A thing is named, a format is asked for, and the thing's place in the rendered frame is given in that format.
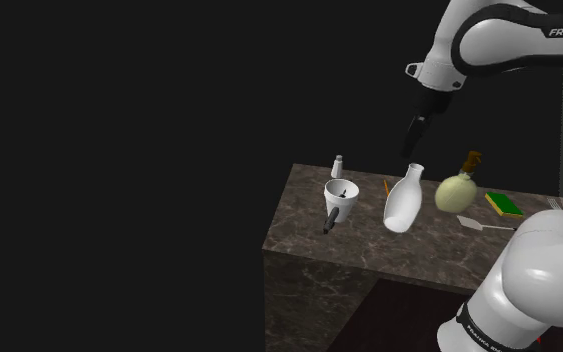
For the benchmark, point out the pale green soap dispenser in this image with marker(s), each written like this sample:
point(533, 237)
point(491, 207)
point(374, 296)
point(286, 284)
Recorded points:
point(455, 195)

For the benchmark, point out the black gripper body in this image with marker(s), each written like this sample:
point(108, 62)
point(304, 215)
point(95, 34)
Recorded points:
point(433, 103)

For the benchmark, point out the green and yellow sponge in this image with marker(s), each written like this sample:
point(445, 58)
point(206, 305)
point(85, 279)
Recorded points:
point(504, 204)

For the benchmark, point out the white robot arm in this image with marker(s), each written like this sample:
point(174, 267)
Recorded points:
point(500, 44)

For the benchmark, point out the orange pencil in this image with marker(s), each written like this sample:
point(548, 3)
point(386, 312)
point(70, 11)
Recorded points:
point(386, 188)

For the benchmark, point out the white salt shaker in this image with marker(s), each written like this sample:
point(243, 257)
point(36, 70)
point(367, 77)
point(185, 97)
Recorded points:
point(337, 168)

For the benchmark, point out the white spatula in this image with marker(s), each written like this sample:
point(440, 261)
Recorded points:
point(468, 222)

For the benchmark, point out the white vase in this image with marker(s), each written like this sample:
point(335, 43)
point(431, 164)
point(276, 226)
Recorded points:
point(403, 202)

